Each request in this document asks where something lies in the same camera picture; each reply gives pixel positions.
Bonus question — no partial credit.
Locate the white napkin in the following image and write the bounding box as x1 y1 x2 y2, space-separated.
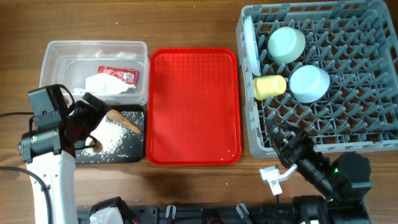
74 73 135 95

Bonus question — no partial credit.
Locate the brown meat scrap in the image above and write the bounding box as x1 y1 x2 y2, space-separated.
89 141 103 153

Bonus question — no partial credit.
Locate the white rice pile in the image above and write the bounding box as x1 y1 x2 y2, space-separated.
81 111 145 161

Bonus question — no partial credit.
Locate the red ketchup sachet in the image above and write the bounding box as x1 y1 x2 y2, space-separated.
97 66 139 85

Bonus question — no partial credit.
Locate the light blue bowl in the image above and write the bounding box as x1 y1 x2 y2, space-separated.
289 65 330 103

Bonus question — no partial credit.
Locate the yellow plastic cup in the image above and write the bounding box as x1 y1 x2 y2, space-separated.
254 75 287 101

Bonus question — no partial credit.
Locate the mint green bowl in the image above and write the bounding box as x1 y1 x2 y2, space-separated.
267 27 305 63

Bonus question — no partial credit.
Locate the light blue plate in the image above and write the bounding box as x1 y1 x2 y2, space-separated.
243 16 261 77

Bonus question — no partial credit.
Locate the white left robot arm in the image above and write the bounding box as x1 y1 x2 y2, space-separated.
19 88 108 223

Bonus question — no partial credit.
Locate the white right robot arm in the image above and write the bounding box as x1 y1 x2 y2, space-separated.
267 122 372 223

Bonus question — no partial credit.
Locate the grey-blue dishwasher rack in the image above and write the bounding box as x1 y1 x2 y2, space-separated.
236 1 397 159

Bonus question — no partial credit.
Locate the clear plastic storage box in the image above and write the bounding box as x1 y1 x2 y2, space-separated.
39 40 149 105

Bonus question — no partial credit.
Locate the black tray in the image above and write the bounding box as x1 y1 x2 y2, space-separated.
75 105 146 164

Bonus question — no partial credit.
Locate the red plastic tray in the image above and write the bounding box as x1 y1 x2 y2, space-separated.
146 47 243 166

